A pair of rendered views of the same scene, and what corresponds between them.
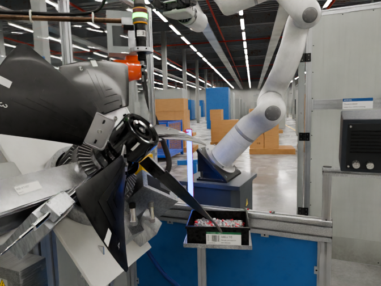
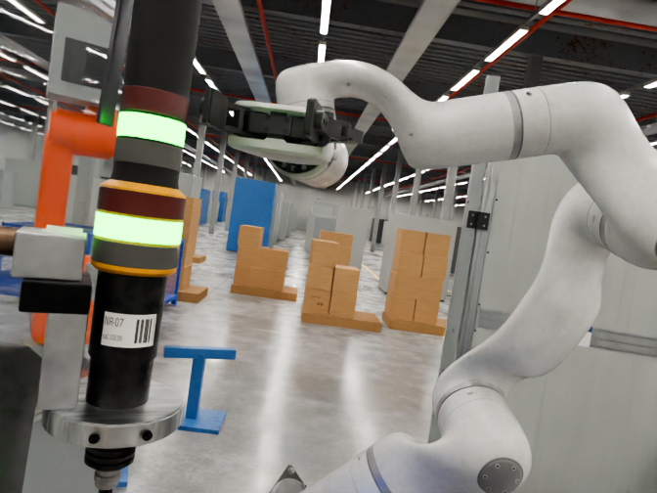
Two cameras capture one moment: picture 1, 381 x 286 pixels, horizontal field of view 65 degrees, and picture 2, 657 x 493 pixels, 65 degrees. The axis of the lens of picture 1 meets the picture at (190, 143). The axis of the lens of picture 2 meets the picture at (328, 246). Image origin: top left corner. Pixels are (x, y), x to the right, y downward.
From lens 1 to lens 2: 72 cm
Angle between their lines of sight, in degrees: 15
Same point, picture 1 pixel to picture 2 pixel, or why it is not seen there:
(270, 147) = (338, 314)
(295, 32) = (585, 252)
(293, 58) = (580, 329)
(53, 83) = not seen: outside the picture
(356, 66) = not seen: hidden behind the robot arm
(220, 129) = (254, 264)
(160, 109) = not seen: hidden behind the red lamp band
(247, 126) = (410, 478)
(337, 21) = (547, 162)
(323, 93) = (502, 298)
